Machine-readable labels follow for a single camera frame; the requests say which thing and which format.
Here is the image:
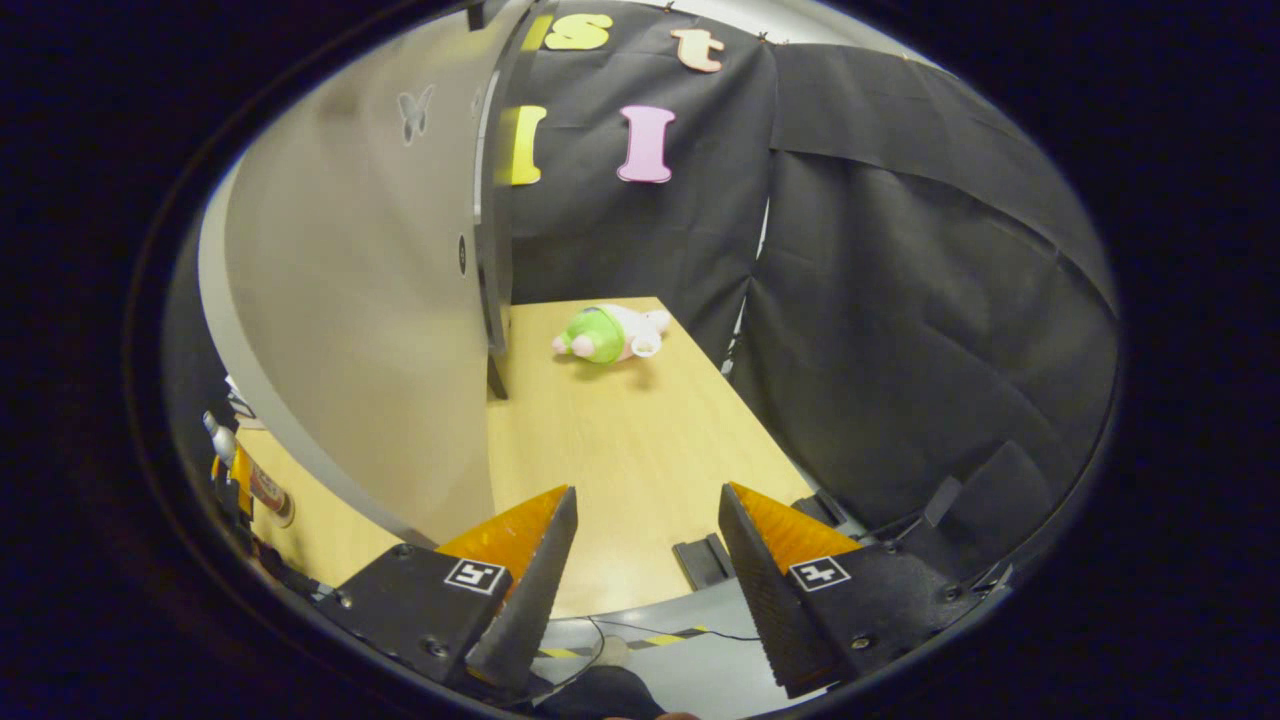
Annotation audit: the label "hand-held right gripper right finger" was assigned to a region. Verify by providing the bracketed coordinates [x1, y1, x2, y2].
[718, 482, 1011, 699]

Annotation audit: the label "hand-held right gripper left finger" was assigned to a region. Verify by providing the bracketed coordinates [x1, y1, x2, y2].
[315, 485, 581, 701]

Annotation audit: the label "pink label bottle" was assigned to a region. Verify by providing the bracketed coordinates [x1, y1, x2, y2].
[203, 410, 297, 529]

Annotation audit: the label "grey cabinet door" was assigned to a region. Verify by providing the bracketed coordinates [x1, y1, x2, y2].
[197, 0, 536, 549]

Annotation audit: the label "grey cabinet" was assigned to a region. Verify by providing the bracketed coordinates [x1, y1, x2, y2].
[470, 0, 556, 401]

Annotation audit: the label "yellow black floor tape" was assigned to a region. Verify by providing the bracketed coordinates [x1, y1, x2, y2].
[538, 625, 711, 661]

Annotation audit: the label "black table clamp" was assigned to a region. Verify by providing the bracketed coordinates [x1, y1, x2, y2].
[790, 492, 851, 531]
[672, 533, 736, 591]

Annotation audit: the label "person's dark trousers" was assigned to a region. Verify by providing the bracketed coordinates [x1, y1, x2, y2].
[535, 665, 666, 720]

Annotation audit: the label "green plush toy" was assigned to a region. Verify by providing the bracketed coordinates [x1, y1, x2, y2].
[552, 303, 673, 366]

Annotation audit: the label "black backdrop cloth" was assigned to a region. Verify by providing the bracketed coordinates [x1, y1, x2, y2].
[497, 0, 1119, 561]

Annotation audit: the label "thin black cable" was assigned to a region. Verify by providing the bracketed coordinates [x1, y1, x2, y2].
[588, 617, 763, 643]

